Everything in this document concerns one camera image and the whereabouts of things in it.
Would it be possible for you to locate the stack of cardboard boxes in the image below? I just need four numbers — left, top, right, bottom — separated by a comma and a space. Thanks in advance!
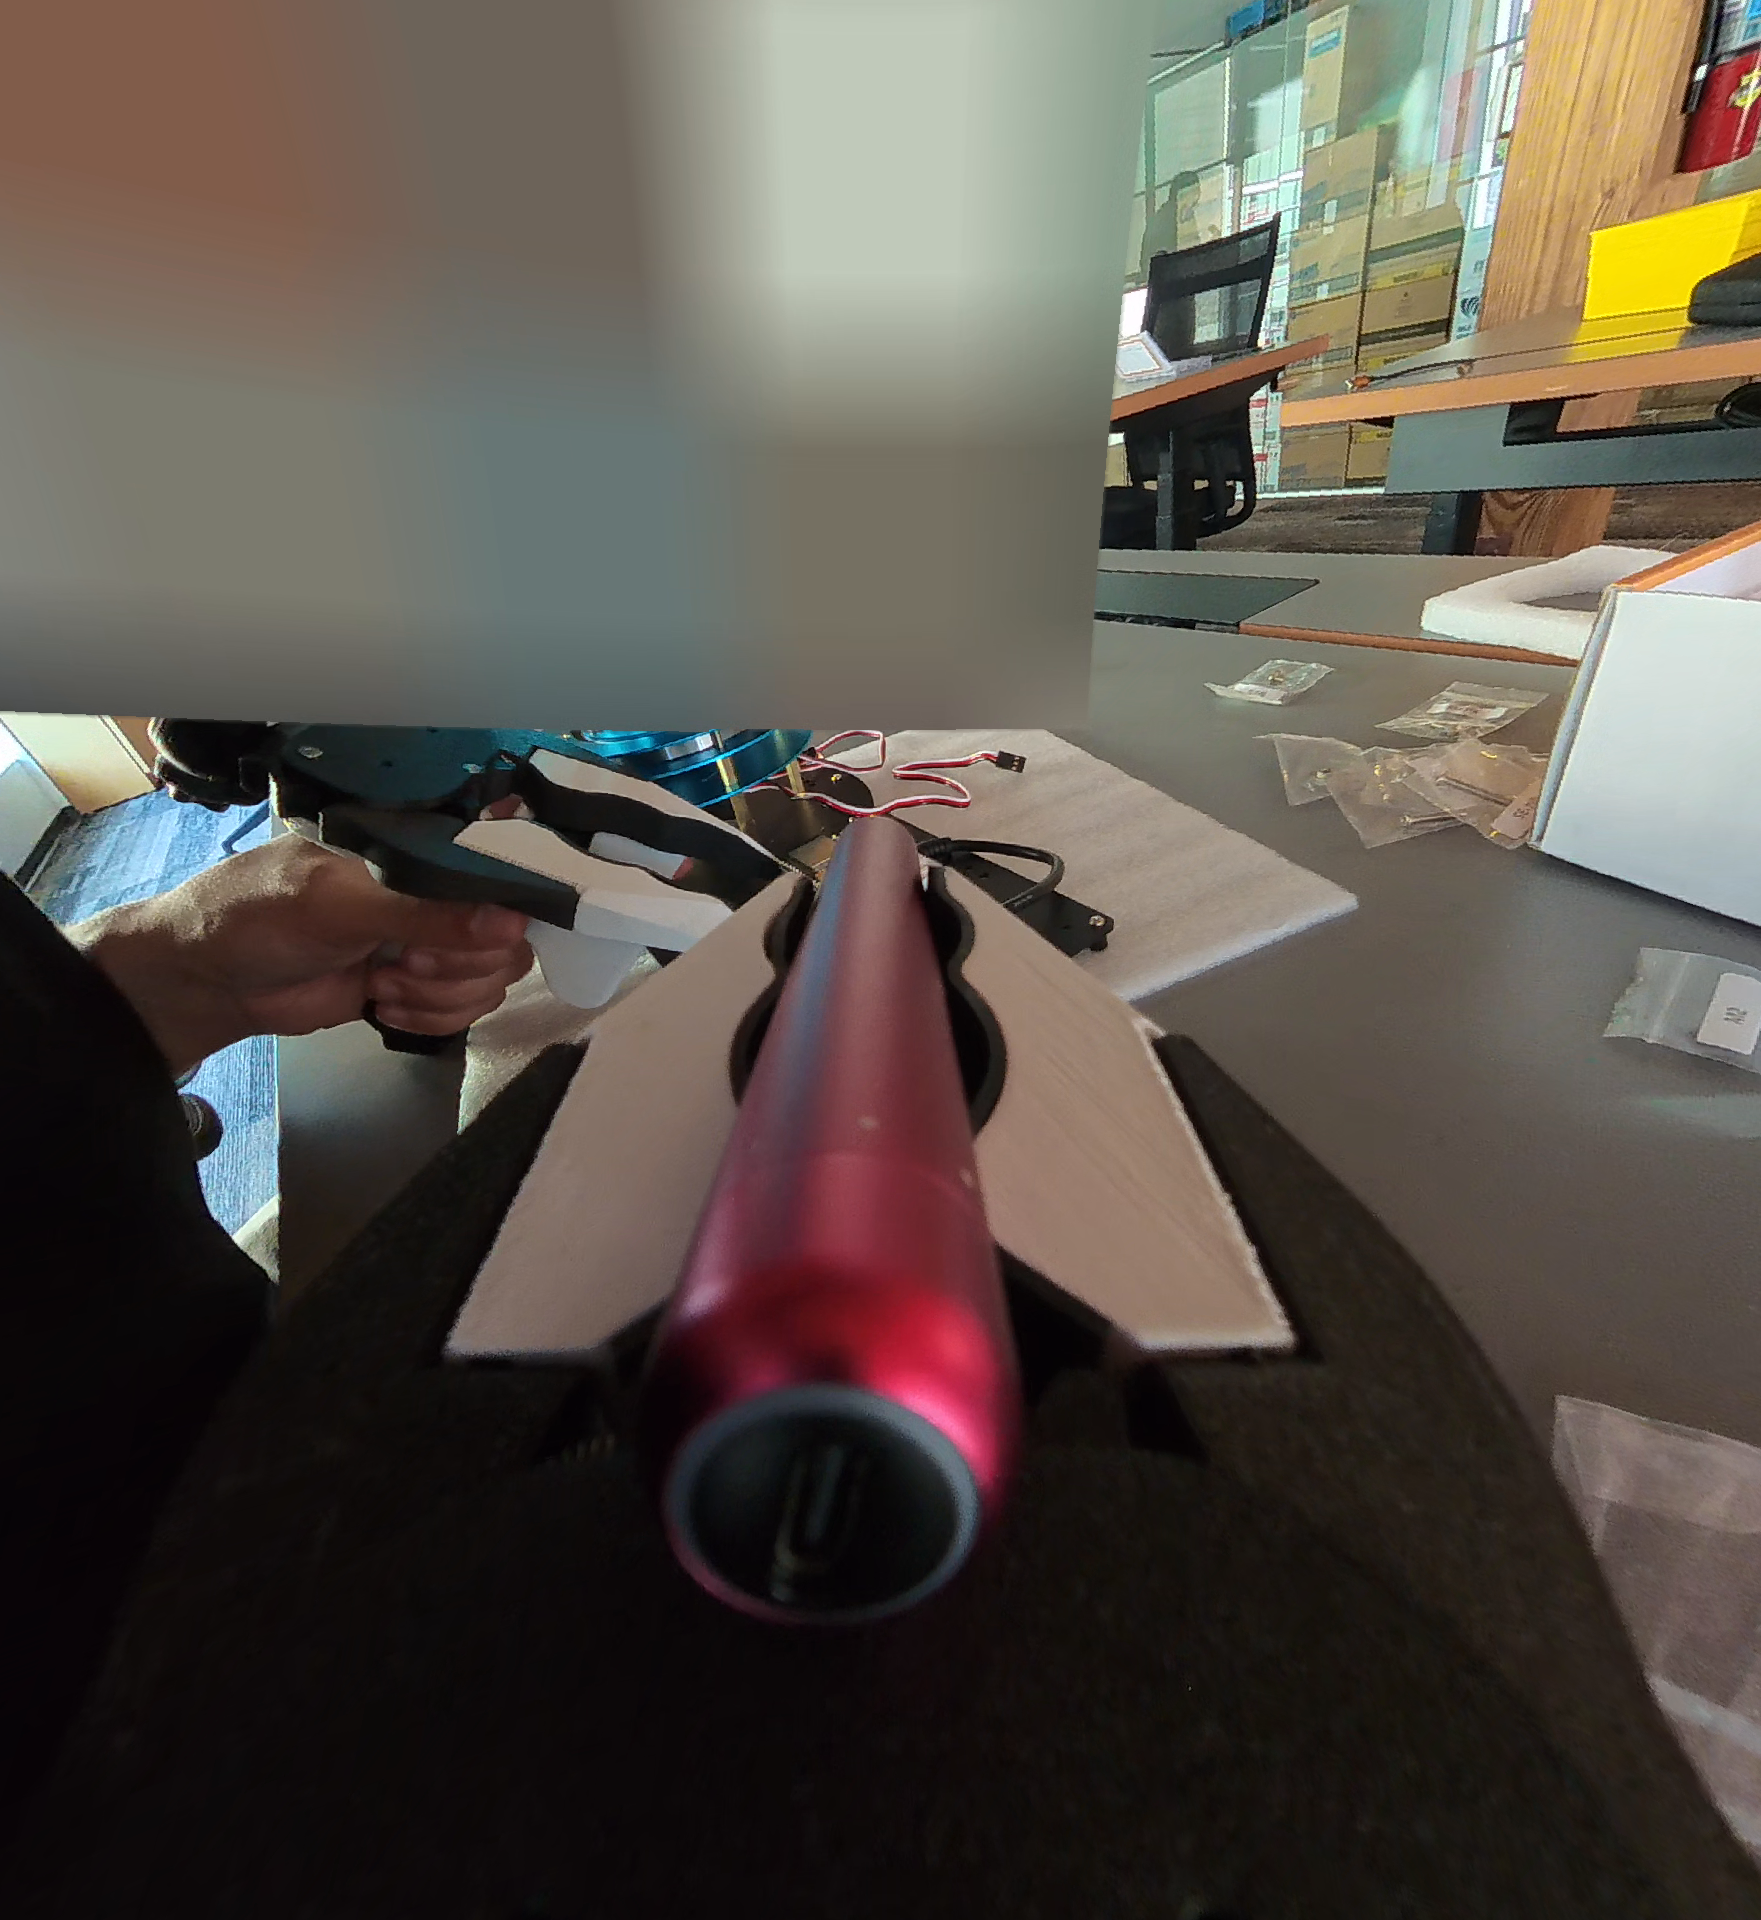
1224, 0, 1518, 498

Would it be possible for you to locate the red electric screwdriver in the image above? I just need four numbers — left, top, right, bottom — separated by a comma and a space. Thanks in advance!
646, 817, 1024, 1630

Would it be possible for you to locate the black power cable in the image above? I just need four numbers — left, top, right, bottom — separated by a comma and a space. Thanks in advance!
912, 836, 1066, 920

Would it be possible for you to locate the blue toy robot arm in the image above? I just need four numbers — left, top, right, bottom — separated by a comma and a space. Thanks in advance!
272, 725, 828, 850

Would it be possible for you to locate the red fire extinguisher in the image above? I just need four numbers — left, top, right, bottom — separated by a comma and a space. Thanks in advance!
1678, 0, 1761, 174

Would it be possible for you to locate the black mesh office chair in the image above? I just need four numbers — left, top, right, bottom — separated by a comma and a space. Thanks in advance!
1104, 215, 1286, 553

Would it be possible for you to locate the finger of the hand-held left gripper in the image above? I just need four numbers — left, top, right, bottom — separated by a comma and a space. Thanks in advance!
517, 744, 816, 912
449, 815, 584, 933

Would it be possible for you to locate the wood-edged office desk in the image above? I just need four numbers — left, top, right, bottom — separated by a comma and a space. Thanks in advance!
1276, 305, 1761, 550
1108, 335, 1332, 550

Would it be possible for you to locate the white foam block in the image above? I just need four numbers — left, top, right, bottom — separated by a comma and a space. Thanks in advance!
1421, 543, 1681, 666

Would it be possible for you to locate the wooden pillar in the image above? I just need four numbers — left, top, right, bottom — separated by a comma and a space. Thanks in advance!
1480, 0, 1723, 558

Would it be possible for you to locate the person's dark clothing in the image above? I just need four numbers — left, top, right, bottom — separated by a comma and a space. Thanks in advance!
0, 794, 281, 1920

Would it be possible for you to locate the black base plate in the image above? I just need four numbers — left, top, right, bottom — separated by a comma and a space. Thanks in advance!
782, 772, 1116, 984

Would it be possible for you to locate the red white servo cable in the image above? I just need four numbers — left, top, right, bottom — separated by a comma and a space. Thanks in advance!
805, 728, 1034, 825

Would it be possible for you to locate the person's left hand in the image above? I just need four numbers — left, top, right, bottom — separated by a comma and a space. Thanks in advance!
62, 833, 537, 1081

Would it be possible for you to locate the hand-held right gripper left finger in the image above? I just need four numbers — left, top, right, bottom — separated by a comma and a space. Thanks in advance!
443, 870, 822, 1370

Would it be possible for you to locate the black desk mat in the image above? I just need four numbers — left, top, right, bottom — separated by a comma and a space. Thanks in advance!
1095, 570, 1321, 629

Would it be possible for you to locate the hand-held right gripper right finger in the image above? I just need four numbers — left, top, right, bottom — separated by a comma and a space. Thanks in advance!
922, 866, 1297, 1370

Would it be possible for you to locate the white cardboard box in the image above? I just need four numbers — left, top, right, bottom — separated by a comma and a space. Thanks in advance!
1529, 486, 1761, 959

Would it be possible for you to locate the labelled plastic bag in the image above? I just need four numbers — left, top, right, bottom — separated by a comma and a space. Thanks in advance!
1604, 949, 1761, 1100

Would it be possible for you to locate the large clear plastic wrap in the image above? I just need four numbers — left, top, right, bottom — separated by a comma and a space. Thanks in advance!
1552, 1395, 1761, 1920

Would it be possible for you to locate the white foam sheet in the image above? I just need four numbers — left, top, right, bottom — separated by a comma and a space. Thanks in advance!
460, 728, 1363, 1090

